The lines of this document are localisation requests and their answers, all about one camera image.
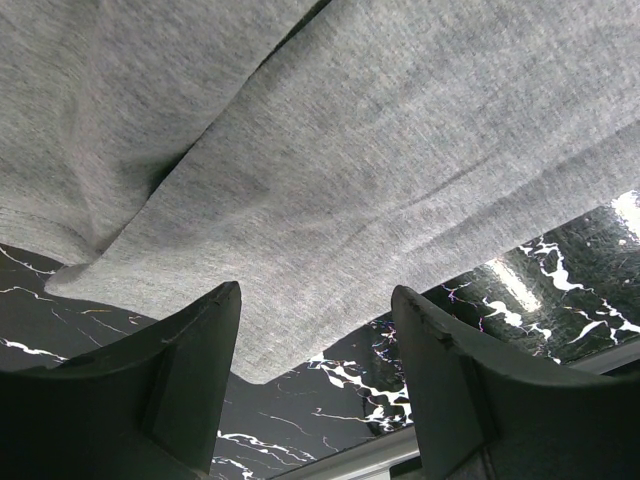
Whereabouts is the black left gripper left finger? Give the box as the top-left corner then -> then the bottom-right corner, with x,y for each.
1,281 -> 241,479

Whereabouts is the grey t shirt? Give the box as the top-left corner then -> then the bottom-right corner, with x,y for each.
1,1 -> 639,383

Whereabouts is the aluminium frame rail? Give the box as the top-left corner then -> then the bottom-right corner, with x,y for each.
278,338 -> 639,480

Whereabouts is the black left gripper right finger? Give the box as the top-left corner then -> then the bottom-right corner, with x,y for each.
391,286 -> 639,479

